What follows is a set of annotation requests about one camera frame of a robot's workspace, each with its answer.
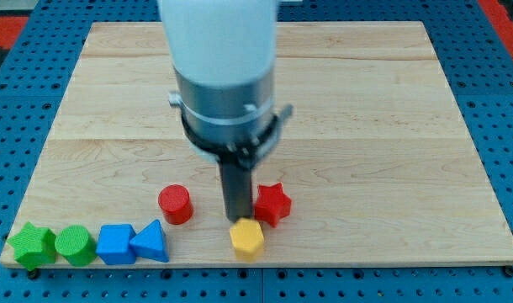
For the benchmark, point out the red star block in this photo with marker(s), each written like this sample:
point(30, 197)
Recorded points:
point(272, 204)

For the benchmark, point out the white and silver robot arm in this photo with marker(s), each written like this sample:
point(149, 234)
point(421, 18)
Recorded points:
point(223, 53)

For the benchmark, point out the light wooden board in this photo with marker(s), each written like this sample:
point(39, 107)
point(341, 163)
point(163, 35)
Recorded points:
point(376, 158)

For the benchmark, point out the green star block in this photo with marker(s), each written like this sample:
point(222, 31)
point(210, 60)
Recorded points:
point(33, 246)

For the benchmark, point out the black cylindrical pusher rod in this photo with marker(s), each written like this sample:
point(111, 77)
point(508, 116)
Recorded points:
point(237, 191)

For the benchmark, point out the yellow hexagon block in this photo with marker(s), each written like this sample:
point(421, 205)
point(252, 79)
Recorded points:
point(247, 239)

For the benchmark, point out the red cylinder block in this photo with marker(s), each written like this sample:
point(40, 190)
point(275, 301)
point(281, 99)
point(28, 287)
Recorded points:
point(175, 204)

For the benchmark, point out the blue triangle block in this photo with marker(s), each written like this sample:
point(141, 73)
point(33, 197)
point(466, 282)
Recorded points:
point(151, 243)

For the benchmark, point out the blue pentagon block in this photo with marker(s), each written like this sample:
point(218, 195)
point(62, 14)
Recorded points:
point(113, 245)

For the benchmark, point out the green cylinder block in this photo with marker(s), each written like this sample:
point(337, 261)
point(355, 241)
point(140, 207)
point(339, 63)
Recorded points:
point(76, 245)

